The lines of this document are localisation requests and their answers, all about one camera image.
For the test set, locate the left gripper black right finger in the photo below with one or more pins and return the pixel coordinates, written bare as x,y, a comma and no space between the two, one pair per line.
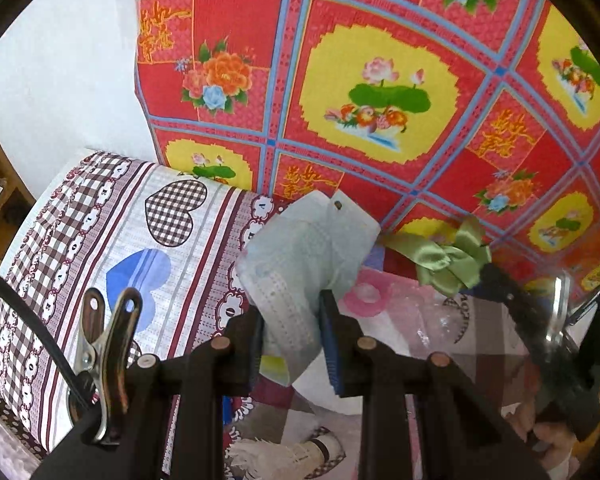
416,412

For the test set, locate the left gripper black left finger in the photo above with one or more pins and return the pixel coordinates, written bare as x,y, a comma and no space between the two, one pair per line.
158,413

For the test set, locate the person's right hand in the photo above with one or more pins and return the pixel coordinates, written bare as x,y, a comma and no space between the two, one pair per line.
558,440

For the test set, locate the silver spring clamp right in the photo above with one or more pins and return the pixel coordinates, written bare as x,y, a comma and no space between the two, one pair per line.
556,306

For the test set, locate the silver spring clamp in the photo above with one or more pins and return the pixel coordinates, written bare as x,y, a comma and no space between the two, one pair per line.
556,306
101,360

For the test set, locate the silver spring clamp left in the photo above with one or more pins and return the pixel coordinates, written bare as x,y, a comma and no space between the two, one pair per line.
101,360

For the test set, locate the clear plastic packaging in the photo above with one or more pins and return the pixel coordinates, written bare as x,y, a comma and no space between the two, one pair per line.
416,321

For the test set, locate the green satin ribbon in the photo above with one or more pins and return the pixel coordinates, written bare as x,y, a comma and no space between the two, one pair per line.
448,268

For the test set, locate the patchwork heart bed sheet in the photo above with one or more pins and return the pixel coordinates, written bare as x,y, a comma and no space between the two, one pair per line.
111,222

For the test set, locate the red floral headboard cloth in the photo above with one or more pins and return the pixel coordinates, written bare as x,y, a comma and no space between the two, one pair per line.
423,111

